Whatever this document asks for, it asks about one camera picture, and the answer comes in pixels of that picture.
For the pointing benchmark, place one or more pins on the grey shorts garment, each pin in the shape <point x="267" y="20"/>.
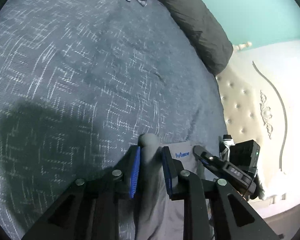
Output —
<point x="155" y="215"/>

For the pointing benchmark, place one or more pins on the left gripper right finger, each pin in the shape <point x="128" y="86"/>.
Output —
<point x="212" y="209"/>

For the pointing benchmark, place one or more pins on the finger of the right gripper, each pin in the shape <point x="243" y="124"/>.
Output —
<point x="209" y="161"/>

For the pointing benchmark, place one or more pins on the black white striped garment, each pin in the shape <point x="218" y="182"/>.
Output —
<point x="224" y="147"/>

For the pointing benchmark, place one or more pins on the rolled dark grey duvet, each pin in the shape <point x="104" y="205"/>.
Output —
<point x="203" y="31"/>

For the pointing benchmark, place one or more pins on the dark blue patterned bedspread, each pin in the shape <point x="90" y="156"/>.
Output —
<point x="80" y="80"/>

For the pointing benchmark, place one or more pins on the cream tufted headboard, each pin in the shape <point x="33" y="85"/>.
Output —
<point x="254" y="110"/>

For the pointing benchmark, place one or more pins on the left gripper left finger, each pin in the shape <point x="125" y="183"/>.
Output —
<point x="90" y="209"/>

